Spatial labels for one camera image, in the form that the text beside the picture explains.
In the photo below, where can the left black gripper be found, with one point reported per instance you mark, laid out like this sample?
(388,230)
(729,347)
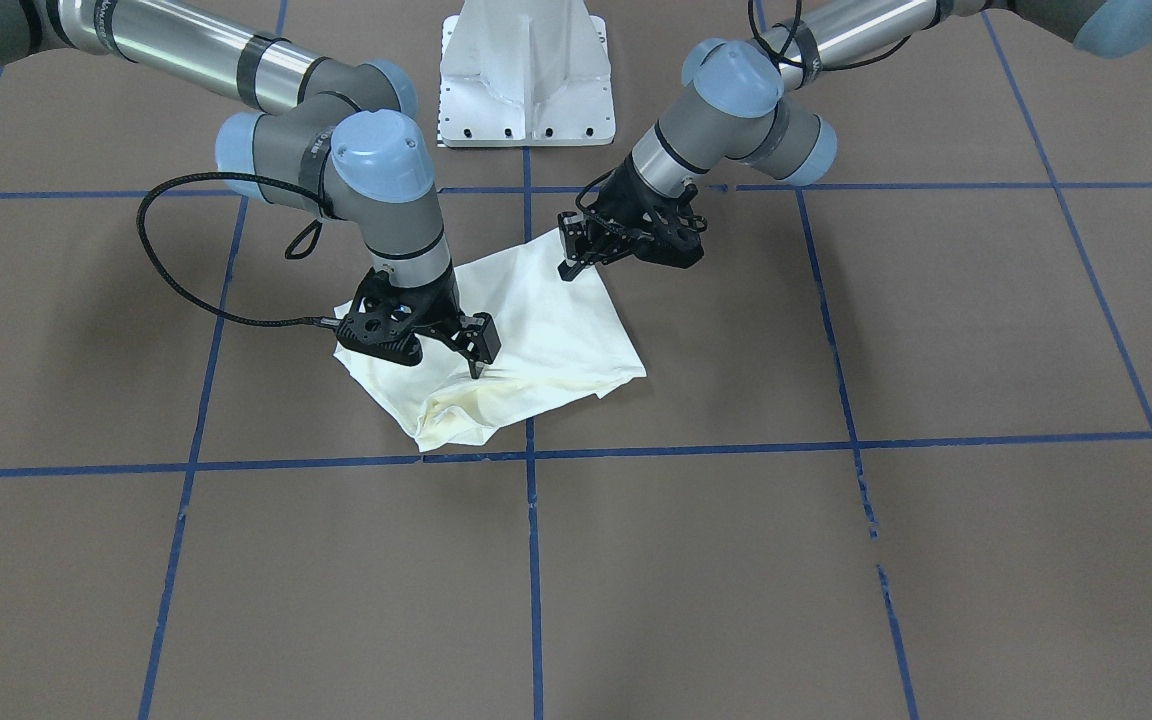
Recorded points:
(628,202)

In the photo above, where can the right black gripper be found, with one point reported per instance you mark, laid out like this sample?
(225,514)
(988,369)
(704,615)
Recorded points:
(439,309)

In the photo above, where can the cream long-sleeve cat shirt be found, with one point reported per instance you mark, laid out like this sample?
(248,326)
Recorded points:
(559,341)

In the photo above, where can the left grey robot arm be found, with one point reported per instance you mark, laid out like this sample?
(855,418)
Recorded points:
(817,99)

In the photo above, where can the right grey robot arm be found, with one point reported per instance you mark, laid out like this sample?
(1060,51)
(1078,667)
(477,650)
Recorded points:
(315,134)

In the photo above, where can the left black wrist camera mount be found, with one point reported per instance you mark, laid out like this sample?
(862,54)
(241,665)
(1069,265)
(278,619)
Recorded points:
(668,232)

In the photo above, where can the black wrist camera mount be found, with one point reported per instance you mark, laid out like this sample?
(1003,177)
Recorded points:
(380,322)
(668,232)

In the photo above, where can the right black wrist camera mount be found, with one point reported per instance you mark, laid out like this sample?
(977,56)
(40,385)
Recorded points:
(380,322)

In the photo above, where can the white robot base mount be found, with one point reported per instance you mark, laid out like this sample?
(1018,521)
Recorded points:
(525,73)

